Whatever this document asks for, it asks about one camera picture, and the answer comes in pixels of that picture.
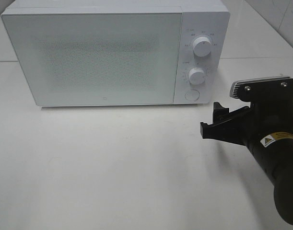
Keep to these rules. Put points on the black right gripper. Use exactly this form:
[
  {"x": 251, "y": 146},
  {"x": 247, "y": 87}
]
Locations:
[{"x": 263, "y": 125}]

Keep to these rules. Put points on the white microwave door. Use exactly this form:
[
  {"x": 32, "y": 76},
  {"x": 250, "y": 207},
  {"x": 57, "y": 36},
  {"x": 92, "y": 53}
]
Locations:
[{"x": 105, "y": 59}]

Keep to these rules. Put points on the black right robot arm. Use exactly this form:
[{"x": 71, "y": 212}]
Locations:
[{"x": 278, "y": 166}]

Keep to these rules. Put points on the lower white timer knob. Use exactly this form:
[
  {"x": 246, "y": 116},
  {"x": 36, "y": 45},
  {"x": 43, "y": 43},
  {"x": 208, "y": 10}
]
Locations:
[{"x": 196, "y": 76}]

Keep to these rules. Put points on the upper white power knob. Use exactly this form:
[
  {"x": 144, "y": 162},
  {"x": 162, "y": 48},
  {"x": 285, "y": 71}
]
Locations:
[{"x": 202, "y": 45}]

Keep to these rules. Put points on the white microwave oven body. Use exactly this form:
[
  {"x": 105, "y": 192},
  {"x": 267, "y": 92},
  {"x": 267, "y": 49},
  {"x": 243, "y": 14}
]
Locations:
[{"x": 199, "y": 17}]

